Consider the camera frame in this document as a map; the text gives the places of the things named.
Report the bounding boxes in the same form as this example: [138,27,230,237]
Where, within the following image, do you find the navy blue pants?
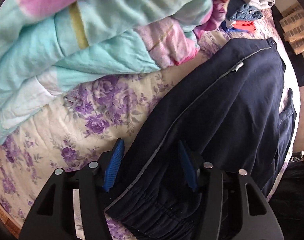
[105,38,296,239]

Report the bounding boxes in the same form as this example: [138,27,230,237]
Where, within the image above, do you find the folded red garment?
[221,20,256,33]

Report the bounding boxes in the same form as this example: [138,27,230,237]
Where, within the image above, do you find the floral turquoise folded quilt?
[0,0,229,145]

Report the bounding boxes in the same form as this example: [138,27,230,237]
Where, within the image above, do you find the beige checked curtain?
[279,3,304,55]

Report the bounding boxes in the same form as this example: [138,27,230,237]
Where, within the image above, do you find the folded blue jeans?
[226,0,263,21]

